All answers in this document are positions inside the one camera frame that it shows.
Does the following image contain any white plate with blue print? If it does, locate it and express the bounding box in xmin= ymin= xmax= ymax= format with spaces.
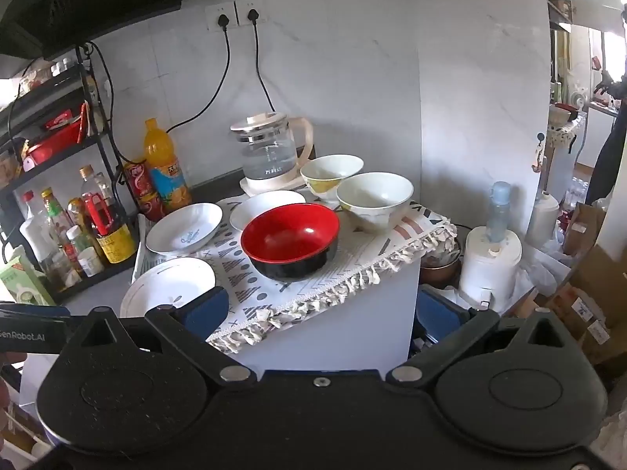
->
xmin=228 ymin=189 xmax=307 ymax=232
xmin=145 ymin=202 xmax=224 ymax=256

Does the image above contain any black range hood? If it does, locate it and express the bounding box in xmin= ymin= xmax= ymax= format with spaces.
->
xmin=0 ymin=0 xmax=258 ymax=62

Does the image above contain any group of condiment bottles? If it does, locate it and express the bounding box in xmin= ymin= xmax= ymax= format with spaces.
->
xmin=17 ymin=164 xmax=139 ymax=293

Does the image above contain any white round appliance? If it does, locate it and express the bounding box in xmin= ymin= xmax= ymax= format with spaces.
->
xmin=459 ymin=227 xmax=523 ymax=312

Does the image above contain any black power cable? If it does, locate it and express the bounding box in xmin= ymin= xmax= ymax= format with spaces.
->
xmin=252 ymin=20 xmax=276 ymax=115
xmin=165 ymin=28 xmax=232 ymax=134

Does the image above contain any patterned fringed tablecloth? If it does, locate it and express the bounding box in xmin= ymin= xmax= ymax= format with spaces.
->
xmin=131 ymin=195 xmax=459 ymax=354

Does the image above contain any pale blue bottle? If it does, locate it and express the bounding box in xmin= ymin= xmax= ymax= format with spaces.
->
xmin=484 ymin=181 xmax=513 ymax=246

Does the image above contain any large cardboard box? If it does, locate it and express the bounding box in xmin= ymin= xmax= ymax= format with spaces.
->
xmin=543 ymin=244 xmax=627 ymax=365

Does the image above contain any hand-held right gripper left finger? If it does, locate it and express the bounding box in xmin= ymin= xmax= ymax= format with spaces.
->
xmin=69 ymin=287 xmax=256 ymax=389

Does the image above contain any small cardboard box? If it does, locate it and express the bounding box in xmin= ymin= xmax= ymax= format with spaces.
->
xmin=562 ymin=202 xmax=609 ymax=256

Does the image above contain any white cylinder container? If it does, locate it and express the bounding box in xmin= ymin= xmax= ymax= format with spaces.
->
xmin=528 ymin=193 xmax=560 ymax=248

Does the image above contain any large white bowl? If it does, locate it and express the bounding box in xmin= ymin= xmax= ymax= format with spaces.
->
xmin=335 ymin=172 xmax=415 ymax=234

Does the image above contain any white plate with line pattern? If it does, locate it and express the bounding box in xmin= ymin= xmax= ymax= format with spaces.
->
xmin=120 ymin=257 xmax=217 ymax=320

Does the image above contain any red and black bowl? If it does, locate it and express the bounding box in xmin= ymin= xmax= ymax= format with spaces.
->
xmin=239 ymin=202 xmax=342 ymax=283

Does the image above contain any green carton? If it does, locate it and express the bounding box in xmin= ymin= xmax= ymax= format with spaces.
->
xmin=0 ymin=245 xmax=58 ymax=307

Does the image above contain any dark cloth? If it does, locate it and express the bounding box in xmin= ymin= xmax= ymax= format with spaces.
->
xmin=585 ymin=10 xmax=627 ymax=205

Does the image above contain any glass electric kettle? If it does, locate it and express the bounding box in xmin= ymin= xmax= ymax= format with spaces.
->
xmin=230 ymin=112 xmax=315 ymax=185

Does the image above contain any orange juice bottle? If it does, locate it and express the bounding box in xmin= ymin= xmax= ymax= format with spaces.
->
xmin=143 ymin=117 xmax=193 ymax=214

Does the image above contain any cream kettle base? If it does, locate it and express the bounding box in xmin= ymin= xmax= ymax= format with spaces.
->
xmin=238 ymin=172 xmax=315 ymax=195

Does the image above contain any white bowl with yellow print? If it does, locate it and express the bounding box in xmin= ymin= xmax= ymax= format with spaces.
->
xmin=299 ymin=154 xmax=364 ymax=201

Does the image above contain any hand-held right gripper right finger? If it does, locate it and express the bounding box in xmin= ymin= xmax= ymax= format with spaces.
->
xmin=388 ymin=287 xmax=585 ymax=387

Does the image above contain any brown pot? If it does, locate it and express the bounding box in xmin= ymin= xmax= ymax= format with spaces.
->
xmin=418 ymin=239 xmax=464 ymax=291

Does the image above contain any red plastic container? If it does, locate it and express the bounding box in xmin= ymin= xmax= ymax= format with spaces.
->
xmin=22 ymin=116 xmax=87 ymax=161

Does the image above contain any white wall socket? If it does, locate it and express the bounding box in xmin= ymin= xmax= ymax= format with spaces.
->
xmin=205 ymin=3 xmax=239 ymax=31
xmin=235 ymin=0 xmax=270 ymax=25

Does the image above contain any black metal rack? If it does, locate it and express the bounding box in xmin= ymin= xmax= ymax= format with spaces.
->
xmin=0 ymin=43 xmax=139 ymax=305

